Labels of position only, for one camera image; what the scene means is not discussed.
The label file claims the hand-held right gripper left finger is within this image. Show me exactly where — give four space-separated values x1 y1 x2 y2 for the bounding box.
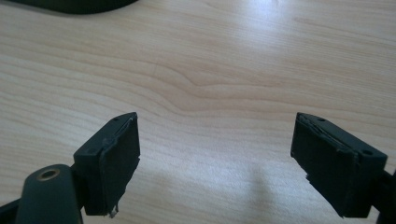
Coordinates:
73 111 141 217

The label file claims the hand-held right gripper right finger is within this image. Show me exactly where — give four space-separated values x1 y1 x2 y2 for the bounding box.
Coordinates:
290 112 389 218

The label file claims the dark round object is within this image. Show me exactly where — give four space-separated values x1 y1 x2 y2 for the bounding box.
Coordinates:
6 0 139 15

